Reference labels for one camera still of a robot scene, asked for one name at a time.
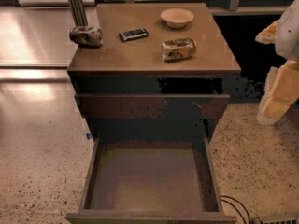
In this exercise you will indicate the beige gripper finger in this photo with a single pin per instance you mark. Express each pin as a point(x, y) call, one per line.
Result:
point(268, 34)
point(281, 90)

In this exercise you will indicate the orange soda can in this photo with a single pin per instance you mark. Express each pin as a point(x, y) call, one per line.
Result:
point(178, 49)

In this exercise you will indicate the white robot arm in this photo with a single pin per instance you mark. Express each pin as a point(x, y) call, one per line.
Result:
point(287, 34)

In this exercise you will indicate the brown wooden drawer cabinet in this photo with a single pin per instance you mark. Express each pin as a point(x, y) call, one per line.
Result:
point(126, 91)

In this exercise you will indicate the beige shallow bowl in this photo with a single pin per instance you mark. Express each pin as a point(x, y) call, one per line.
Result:
point(177, 17)

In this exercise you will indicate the black snack bar wrapper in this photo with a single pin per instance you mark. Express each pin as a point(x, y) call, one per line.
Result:
point(133, 35)

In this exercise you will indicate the blue tape piece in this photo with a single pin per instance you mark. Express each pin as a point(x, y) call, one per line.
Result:
point(89, 136)

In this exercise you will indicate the metal frame post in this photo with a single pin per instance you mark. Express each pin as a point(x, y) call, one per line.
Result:
point(78, 12)

